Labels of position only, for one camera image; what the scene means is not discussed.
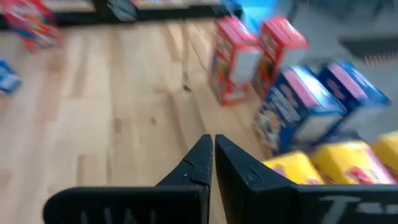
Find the red Froot Loops cereal box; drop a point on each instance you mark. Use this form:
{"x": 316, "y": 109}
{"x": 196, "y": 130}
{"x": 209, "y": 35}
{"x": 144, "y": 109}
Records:
{"x": 34, "y": 28}
{"x": 236, "y": 62}
{"x": 283, "y": 40}

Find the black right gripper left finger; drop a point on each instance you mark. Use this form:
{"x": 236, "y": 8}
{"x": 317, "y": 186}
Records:
{"x": 174, "y": 199}

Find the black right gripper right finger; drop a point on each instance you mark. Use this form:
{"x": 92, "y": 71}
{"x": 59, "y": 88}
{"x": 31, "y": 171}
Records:
{"x": 264, "y": 199}

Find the blue Frosted Flakes cereal box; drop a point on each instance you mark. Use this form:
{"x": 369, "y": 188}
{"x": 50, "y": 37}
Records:
{"x": 298, "y": 109}
{"x": 351, "y": 90}
{"x": 7, "y": 79}

